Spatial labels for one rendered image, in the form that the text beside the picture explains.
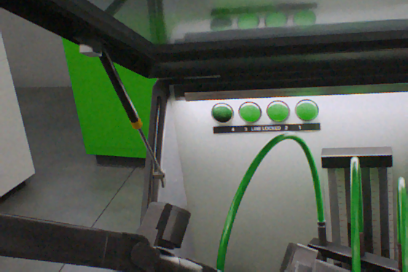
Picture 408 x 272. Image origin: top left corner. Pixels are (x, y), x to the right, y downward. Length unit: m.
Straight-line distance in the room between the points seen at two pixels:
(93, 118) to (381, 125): 3.06
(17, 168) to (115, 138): 0.60
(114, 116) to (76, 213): 0.63
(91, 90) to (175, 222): 3.23
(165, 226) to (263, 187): 0.51
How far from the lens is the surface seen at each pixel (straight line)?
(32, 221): 1.02
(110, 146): 4.48
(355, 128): 1.56
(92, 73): 4.32
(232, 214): 1.24
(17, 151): 4.43
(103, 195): 4.26
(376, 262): 1.55
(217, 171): 1.64
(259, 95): 1.51
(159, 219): 1.17
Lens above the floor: 2.00
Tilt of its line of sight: 23 degrees down
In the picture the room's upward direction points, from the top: 8 degrees counter-clockwise
